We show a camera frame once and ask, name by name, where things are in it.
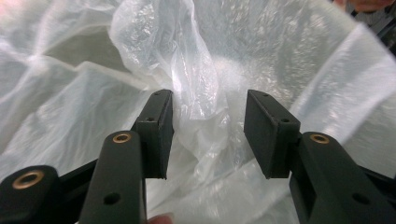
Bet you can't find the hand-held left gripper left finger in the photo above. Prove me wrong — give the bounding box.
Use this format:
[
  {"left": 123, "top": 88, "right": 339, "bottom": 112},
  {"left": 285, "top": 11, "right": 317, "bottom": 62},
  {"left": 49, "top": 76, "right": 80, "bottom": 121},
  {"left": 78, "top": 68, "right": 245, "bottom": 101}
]
[{"left": 78, "top": 89, "right": 175, "bottom": 224}]

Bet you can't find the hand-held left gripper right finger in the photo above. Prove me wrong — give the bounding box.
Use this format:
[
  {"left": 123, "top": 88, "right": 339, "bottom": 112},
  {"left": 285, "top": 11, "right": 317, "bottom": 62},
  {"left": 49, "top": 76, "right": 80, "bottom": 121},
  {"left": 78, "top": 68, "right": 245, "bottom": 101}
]
[{"left": 243, "top": 89, "right": 396, "bottom": 224}]

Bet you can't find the white plastic bag blue edge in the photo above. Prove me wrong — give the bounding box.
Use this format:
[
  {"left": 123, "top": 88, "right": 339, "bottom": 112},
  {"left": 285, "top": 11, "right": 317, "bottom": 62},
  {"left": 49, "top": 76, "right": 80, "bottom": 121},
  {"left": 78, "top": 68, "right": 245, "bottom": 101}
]
[{"left": 0, "top": 0, "right": 396, "bottom": 224}]

